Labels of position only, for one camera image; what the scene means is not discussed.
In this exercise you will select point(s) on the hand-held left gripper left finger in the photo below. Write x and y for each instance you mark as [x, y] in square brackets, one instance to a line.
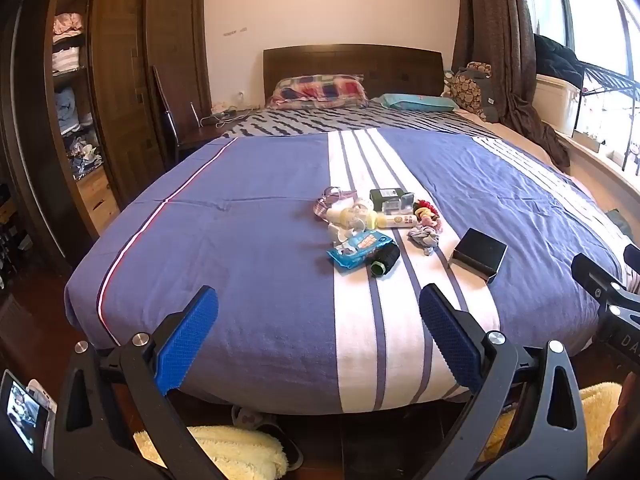
[187, 340]

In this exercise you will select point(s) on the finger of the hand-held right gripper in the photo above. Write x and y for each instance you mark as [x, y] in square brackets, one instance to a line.
[592, 275]
[633, 251]

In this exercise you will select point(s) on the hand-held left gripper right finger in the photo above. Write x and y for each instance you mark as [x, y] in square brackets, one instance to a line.
[450, 340]

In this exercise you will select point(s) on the white and yellow lip balm tube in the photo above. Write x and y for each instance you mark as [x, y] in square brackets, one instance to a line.
[400, 221]

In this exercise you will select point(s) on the yellow lotion bottle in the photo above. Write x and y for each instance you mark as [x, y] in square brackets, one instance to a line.
[335, 217]

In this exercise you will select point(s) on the person's right hand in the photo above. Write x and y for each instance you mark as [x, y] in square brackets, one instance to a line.
[627, 420]

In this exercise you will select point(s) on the dark green cloth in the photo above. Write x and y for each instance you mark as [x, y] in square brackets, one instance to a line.
[617, 220]

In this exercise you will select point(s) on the black box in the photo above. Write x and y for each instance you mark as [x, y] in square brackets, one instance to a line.
[477, 252]

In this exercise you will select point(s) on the patterned slippers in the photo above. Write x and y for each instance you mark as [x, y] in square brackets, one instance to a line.
[250, 417]

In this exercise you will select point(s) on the blue striped blanket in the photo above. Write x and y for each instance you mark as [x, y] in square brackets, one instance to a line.
[225, 240]

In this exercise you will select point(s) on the grey scrunchie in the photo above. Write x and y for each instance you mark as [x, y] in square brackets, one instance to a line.
[422, 236]

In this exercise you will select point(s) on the blue wet wipes packet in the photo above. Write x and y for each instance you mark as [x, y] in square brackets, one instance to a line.
[357, 250]

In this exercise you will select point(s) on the colourful hair accessory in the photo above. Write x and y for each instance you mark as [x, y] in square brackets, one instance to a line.
[426, 212]

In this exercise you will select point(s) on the clear plastic box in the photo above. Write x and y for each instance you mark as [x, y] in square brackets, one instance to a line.
[397, 206]

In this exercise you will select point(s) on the white plastic piece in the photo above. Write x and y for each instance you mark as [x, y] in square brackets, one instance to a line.
[345, 234]

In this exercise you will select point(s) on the dark green bottle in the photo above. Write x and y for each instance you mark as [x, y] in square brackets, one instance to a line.
[387, 195]

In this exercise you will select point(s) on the white storage box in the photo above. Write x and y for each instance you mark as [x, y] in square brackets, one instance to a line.
[555, 102]

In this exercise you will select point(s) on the black metal rack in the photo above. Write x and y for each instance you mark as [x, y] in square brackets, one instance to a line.
[610, 77]

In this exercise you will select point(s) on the smartphone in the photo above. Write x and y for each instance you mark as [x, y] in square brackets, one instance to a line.
[22, 410]

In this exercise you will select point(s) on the purple ribbon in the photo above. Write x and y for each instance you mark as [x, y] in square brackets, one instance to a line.
[330, 192]

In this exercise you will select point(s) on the dark wooden nightstand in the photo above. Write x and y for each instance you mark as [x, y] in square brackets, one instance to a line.
[205, 135]

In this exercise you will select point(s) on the patterned clothes pile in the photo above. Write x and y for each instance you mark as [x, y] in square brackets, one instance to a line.
[87, 157]

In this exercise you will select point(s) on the black jacket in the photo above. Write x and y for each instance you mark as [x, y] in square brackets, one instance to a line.
[555, 57]

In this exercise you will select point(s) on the patterned brown cushion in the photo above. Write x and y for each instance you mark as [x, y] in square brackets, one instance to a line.
[467, 90]

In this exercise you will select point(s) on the black chair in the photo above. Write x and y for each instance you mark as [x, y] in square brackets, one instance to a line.
[165, 110]

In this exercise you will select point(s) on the teal pillow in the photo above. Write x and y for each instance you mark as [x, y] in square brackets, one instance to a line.
[415, 101]

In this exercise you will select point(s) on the window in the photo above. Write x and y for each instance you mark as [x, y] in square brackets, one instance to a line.
[600, 10]

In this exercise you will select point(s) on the black and white striped sheet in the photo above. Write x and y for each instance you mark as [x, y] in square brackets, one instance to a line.
[300, 122]

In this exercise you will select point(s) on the brown curtain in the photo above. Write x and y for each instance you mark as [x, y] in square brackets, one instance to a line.
[495, 35]

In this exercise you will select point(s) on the light blue folded clothes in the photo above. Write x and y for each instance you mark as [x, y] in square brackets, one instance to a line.
[70, 110]

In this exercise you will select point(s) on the dark wooden wardrobe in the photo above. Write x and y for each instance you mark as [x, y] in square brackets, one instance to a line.
[120, 85]

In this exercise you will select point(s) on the plaid pillow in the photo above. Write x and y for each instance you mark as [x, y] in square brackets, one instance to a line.
[315, 90]

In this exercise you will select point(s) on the dark wooden headboard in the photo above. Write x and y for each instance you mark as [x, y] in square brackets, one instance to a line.
[350, 60]

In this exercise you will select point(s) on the white folded clothes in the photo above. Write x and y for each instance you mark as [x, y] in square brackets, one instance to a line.
[66, 60]

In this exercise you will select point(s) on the pink folded clothes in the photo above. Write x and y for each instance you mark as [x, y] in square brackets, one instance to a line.
[67, 24]

